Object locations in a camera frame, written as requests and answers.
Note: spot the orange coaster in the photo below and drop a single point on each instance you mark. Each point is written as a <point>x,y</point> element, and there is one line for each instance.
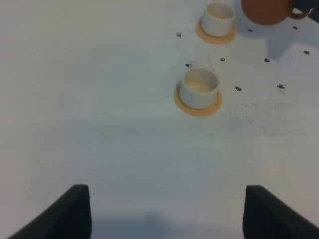
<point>198,112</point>
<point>212,39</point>

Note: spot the near white teacup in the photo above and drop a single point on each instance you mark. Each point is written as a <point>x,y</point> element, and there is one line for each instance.
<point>199,87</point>

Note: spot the far white teacup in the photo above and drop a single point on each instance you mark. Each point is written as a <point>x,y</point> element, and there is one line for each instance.
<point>218,19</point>

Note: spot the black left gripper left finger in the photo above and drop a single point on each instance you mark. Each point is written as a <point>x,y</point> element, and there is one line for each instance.
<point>69,217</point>

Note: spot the white teacup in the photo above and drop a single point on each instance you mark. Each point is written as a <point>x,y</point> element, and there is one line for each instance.
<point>199,87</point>
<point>218,19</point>

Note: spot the brown clay teapot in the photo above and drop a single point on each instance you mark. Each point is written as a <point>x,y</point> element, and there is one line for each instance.
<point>270,12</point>

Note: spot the near orange coaster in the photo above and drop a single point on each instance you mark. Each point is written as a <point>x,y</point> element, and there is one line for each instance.
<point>198,112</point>

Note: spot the far orange coaster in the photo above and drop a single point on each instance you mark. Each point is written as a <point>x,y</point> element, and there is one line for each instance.
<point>212,39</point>

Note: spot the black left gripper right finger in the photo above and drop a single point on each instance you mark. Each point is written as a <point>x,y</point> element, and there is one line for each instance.
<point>267,217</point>

